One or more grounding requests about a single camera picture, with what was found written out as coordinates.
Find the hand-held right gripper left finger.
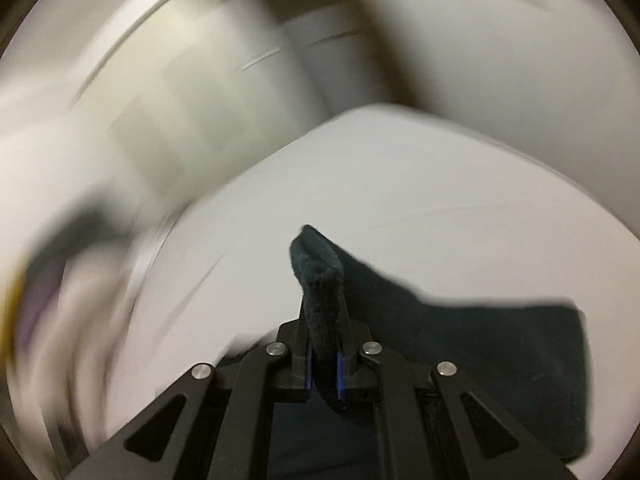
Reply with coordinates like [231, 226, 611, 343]
[65, 304, 314, 480]

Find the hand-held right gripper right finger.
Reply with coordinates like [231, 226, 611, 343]
[335, 309, 572, 480]

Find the dark green fleece cloth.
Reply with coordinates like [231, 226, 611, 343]
[215, 224, 587, 480]

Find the white bed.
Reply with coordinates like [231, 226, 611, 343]
[100, 102, 640, 480]

